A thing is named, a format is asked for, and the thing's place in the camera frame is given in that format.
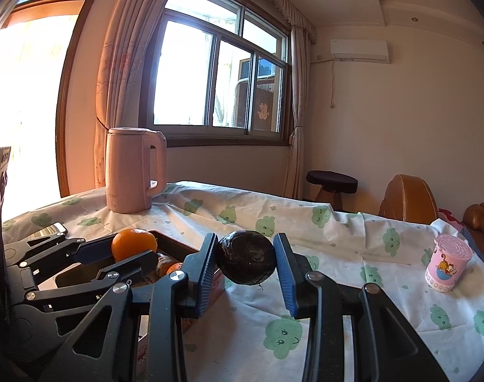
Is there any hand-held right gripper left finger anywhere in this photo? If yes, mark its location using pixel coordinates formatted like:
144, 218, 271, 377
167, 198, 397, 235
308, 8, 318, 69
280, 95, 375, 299
39, 233, 219, 382

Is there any pink rectangular tin box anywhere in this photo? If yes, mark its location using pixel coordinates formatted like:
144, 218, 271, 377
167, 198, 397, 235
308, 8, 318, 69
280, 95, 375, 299
54, 230, 227, 375

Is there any black round stool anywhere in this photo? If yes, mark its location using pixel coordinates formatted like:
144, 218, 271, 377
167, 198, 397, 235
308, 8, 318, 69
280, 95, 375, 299
306, 170, 359, 211

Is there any pink cartoon cat cup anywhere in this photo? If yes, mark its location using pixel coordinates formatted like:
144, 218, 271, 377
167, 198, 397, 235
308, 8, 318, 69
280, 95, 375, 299
424, 234, 473, 293

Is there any brown leather sofa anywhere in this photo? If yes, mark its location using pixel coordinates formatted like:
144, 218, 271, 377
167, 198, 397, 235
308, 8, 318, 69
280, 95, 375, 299
463, 201, 484, 265

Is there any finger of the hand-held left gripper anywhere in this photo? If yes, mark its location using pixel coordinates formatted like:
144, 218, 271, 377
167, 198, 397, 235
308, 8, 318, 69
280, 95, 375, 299
24, 249, 158, 302
3, 233, 117, 284

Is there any dark water chestnut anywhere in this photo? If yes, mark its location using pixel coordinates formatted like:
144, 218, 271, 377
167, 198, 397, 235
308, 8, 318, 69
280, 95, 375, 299
215, 231, 278, 286

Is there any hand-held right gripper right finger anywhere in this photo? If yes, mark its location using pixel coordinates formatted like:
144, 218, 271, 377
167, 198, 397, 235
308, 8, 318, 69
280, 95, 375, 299
274, 233, 451, 382

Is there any air conditioner hose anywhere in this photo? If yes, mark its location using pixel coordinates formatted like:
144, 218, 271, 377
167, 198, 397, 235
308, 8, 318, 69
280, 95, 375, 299
310, 56, 340, 109

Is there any beige patterned curtain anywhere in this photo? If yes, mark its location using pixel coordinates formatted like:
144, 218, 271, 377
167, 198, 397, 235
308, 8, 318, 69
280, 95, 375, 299
282, 24, 316, 200
94, 0, 187, 189

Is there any brown leather chair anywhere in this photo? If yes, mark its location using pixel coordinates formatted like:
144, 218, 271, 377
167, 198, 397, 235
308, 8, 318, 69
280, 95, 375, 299
378, 174, 439, 225

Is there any pink electric kettle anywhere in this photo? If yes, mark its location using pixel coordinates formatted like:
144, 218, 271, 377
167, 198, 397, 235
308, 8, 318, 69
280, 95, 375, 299
105, 127, 168, 213

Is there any red patterned cloth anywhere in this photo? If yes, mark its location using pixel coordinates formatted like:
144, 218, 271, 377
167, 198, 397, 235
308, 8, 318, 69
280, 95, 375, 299
438, 208, 466, 231

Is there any wooden balcony door frame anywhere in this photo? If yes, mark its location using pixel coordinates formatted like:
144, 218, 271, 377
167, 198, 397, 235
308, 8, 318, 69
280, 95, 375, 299
0, 0, 92, 200

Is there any white air conditioner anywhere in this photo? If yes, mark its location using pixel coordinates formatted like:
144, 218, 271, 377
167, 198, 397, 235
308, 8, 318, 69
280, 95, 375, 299
330, 39, 391, 64

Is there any sliding glass window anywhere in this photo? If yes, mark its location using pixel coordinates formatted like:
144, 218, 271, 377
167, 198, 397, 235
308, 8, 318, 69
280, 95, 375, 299
140, 0, 292, 146

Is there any shiny dark flat object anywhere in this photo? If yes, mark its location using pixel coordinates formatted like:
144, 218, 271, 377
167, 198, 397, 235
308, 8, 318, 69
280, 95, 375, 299
25, 222, 69, 241

